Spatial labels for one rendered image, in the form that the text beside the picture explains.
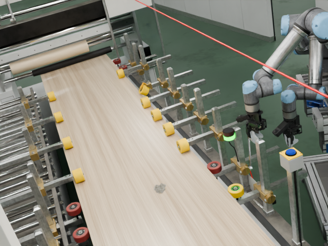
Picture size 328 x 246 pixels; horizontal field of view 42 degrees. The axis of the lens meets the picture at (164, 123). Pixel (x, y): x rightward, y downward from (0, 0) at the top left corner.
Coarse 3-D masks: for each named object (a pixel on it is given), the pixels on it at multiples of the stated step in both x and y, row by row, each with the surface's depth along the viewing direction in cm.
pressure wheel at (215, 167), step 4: (208, 164) 242; (212, 164) 240; (216, 164) 241; (220, 164) 239; (208, 168) 239; (212, 168) 238; (216, 168) 237; (220, 168) 238; (212, 172) 238; (216, 172) 238
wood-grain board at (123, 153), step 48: (96, 96) 364; (96, 144) 290; (144, 144) 277; (96, 192) 242; (144, 192) 233; (192, 192) 224; (96, 240) 208; (144, 240) 201; (192, 240) 194; (240, 240) 188
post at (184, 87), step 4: (184, 84) 294; (184, 88) 295; (184, 92) 296; (184, 96) 297; (188, 96) 298; (184, 100) 299; (188, 100) 299; (188, 112) 303; (188, 116) 304; (192, 124) 308; (192, 128) 309; (192, 132) 311; (196, 132) 312
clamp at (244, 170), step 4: (232, 160) 247; (236, 160) 246; (236, 164) 243; (236, 168) 245; (240, 168) 239; (244, 168) 238; (248, 168) 239; (240, 172) 239; (244, 172) 239; (248, 172) 240
